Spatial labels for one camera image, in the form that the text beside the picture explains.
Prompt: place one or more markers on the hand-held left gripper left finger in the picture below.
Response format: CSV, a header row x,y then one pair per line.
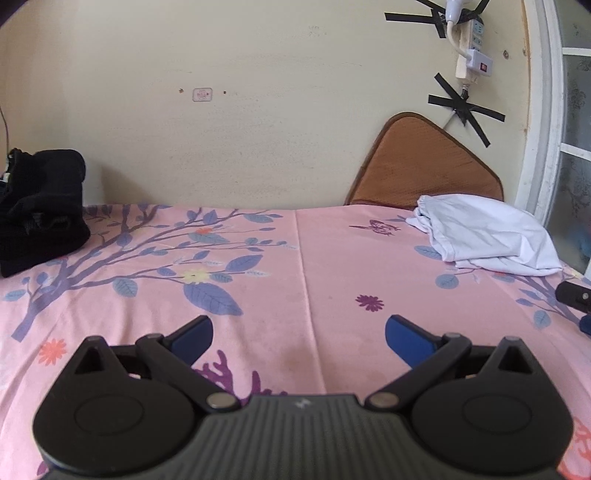
x,y
191,341

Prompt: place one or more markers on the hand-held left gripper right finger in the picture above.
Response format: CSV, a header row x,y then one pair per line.
x,y
408,341

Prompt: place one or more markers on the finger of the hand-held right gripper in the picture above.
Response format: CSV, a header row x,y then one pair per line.
x,y
572,295
586,325

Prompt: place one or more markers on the white garment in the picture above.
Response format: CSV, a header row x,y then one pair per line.
x,y
485,235

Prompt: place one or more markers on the pile of black folded clothes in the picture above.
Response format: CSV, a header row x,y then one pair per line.
x,y
41,207

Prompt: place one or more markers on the pink tree-print bedsheet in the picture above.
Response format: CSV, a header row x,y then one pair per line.
x,y
300,286

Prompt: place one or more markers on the brown woven mat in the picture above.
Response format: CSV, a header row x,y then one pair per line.
x,y
415,170

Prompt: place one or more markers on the black tape cross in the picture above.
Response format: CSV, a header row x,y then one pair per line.
x,y
466,108
434,16

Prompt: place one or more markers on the white power strip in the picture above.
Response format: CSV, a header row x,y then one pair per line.
x,y
473,55

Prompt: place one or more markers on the small wall sticker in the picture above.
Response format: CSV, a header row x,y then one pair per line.
x,y
202,94

